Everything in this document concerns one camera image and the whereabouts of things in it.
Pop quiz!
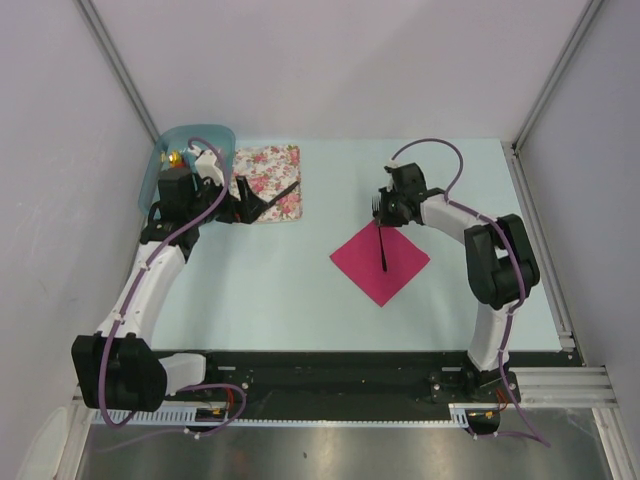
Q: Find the teal plastic bin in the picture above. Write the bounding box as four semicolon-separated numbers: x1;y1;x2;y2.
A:
138;124;236;216

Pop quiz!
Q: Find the aluminium frame rail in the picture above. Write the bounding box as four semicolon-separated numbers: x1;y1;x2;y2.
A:
513;367;617;408

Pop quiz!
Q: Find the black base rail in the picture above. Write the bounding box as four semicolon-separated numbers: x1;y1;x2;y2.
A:
149;348;584;424

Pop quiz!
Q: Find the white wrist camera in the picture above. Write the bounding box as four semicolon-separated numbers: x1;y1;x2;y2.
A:
384;158;398;174
188;146;224;187

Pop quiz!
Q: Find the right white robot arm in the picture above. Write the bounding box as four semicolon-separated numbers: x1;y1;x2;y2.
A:
372;163;540;401

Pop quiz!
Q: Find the black fork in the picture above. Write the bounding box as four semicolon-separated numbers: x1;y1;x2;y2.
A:
371;196;388;273

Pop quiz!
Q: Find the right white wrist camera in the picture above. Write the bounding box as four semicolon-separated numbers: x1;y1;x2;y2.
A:
384;158;398;174

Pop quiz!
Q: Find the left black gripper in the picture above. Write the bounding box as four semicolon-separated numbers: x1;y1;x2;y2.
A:
187;172;267;227

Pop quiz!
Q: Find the white cable duct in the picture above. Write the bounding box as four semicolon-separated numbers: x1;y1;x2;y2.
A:
92;405;471;429

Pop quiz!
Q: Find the purple cable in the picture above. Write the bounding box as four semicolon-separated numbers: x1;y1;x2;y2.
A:
94;135;247;454
389;138;552;449

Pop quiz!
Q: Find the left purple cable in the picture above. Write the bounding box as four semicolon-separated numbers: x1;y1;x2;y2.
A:
94;135;247;454

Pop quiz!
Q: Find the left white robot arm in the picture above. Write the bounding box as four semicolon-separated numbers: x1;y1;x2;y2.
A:
71;167;276;412

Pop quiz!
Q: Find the magenta paper napkin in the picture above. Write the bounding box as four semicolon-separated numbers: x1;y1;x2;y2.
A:
330;220;431;307

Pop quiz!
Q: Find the black knife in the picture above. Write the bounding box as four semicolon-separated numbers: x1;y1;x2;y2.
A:
267;181;300;208

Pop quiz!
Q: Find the floral cloth mat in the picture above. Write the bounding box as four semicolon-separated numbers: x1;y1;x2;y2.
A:
233;144;303;223

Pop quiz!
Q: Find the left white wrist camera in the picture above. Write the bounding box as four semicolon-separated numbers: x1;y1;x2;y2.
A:
188;146;224;187

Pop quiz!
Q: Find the gold foil candy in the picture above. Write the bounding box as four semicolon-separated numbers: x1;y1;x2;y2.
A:
160;150;187;169

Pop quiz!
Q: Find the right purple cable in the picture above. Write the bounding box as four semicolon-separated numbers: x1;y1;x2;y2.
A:
389;138;552;449

